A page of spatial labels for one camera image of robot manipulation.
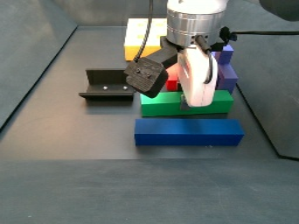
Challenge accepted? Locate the red branched block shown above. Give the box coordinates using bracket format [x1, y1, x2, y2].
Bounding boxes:
[166, 64, 179, 91]

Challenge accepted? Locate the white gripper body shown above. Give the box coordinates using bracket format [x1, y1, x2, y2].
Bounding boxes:
[178, 45, 219, 107]

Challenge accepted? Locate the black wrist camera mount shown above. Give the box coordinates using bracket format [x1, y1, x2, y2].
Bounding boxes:
[125, 36, 181, 98]

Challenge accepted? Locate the blue rectangular block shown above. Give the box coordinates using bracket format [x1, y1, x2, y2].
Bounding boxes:
[135, 118, 245, 146]

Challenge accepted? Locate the purple branched block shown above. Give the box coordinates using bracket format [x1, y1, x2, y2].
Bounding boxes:
[214, 45, 239, 93]

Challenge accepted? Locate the black angle bracket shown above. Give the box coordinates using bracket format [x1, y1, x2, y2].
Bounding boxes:
[79, 69, 135, 101]

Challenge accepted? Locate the green rectangular block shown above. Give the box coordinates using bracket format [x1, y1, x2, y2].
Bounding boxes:
[141, 90, 234, 117]

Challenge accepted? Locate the black cable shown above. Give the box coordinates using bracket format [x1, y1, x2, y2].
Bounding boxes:
[134, 0, 155, 63]

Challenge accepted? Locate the yellow board with cutouts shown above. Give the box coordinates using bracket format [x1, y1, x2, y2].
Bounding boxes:
[125, 18, 167, 61]

